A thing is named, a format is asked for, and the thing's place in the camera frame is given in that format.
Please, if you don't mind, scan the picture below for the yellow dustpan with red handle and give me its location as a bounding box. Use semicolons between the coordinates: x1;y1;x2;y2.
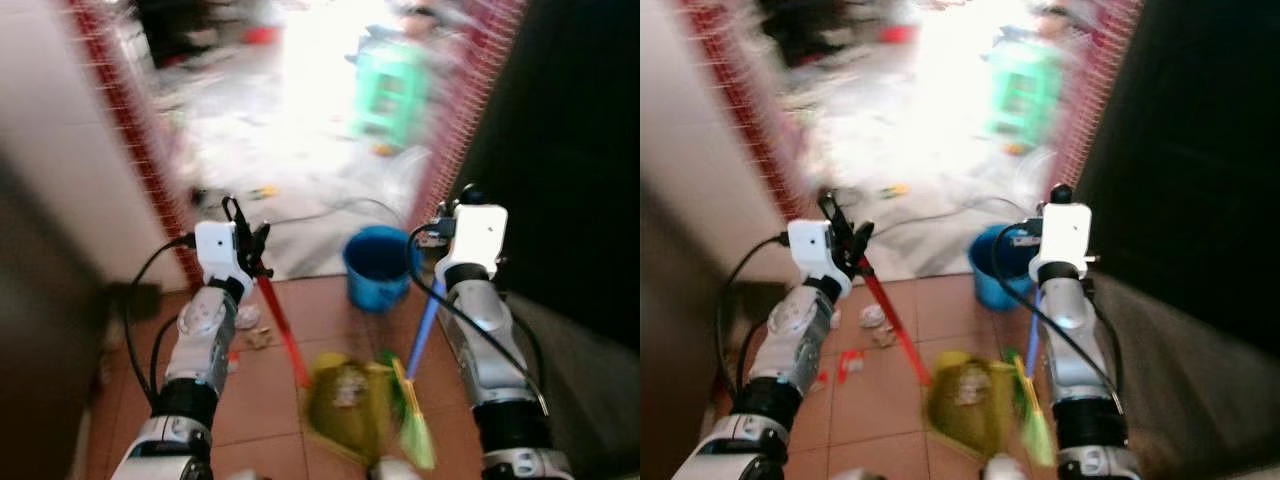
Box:
862;262;1021;463
255;272;401;471

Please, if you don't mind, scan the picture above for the green broom with blue handle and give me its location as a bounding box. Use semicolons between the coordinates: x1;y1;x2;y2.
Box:
378;278;448;473
1003;285;1056;469

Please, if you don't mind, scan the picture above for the blue plastic bucket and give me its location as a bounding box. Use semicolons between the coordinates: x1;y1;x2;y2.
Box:
342;226;425;314
967;224;1041;312

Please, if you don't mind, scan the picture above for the green plastic stool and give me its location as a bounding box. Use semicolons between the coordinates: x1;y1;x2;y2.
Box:
345;40;433;151
985;40;1066;146

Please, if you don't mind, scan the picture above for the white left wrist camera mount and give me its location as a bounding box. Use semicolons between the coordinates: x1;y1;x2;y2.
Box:
194;221;253;299
787;219;851;299

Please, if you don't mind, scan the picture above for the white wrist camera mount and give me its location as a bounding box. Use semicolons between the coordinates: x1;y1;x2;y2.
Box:
1028;203;1093;283
194;221;253;299
437;205;509;286
787;219;851;299

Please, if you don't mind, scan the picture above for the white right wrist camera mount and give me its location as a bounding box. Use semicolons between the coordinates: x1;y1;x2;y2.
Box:
437;205;509;286
1028;203;1093;283

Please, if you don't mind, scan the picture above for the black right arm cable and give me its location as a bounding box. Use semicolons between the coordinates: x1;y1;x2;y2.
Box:
990;225;1126;411
405;225;551;416

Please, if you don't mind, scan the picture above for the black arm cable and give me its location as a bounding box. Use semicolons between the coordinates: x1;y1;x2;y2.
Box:
405;225;551;416
716;233;791;396
990;225;1126;411
122;233;199;401

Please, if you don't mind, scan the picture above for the grey floor cable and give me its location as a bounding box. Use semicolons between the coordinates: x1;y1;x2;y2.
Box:
270;197;406;229
875;195;1031;236

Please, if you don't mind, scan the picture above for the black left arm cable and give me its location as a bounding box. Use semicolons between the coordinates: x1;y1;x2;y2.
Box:
716;233;791;396
122;233;199;401

